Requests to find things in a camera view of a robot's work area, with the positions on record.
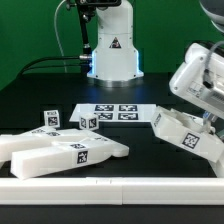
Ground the white fence bar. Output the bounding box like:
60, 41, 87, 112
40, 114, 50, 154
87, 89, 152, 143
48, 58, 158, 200
0, 178, 224, 205
214, 161, 224, 178

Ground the grey thin cable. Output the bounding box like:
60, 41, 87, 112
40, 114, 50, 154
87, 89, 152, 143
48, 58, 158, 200
54, 0, 69, 74

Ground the small white tagged cube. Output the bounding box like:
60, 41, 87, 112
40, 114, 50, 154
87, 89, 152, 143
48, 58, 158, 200
79, 113, 99, 131

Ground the white chair seat part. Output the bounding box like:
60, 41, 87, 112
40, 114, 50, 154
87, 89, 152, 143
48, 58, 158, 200
151, 106, 224, 162

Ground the small white tagged nut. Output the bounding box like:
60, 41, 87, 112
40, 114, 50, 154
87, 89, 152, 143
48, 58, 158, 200
44, 110, 60, 128

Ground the white front fence bar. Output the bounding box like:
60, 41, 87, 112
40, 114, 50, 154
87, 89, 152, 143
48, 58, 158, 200
0, 178, 224, 205

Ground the white marker sheet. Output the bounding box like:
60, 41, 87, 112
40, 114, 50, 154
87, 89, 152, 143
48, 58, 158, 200
70, 104, 156, 122

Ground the black cable bundle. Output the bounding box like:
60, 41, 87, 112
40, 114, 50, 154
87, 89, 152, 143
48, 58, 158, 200
16, 55, 93, 79

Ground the white right fence bar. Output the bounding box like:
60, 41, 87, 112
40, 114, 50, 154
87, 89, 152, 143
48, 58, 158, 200
214, 161, 224, 178

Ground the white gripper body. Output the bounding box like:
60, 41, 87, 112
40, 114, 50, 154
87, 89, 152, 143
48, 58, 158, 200
169, 43, 224, 119

